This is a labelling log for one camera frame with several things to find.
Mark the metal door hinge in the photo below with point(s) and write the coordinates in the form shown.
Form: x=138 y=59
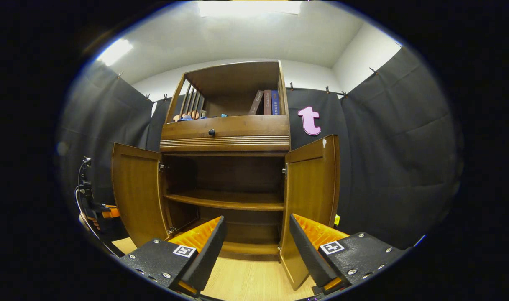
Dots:
x=284 y=170
x=171 y=230
x=161 y=168

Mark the reddish brown book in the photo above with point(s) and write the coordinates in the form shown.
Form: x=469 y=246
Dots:
x=267 y=102

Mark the wooden inner cabinet shelf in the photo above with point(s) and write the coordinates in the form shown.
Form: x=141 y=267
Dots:
x=225 y=200

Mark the wooden shoe cabinet door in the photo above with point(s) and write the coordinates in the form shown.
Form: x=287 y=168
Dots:
x=308 y=188
x=137 y=192

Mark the large ceiling light panel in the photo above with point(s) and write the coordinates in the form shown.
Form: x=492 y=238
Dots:
x=250 y=7

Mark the black backdrop cloth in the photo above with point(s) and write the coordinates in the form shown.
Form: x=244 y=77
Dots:
x=396 y=146

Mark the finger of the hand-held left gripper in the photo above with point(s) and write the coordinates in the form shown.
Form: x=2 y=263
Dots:
x=112 y=212

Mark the wooden double-door shoe cabinet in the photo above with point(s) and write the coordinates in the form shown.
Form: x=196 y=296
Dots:
x=225 y=143

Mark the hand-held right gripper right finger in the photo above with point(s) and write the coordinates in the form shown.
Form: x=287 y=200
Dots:
x=306 y=251

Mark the wooden cabinet drawer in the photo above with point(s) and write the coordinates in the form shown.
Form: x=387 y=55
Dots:
x=246 y=127

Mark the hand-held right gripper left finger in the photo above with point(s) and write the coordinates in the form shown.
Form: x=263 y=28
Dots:
x=208 y=255

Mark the blue book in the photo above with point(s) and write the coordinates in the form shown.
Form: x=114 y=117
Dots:
x=275 y=102

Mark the blue cloth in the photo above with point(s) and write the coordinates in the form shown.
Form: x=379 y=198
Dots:
x=186 y=118

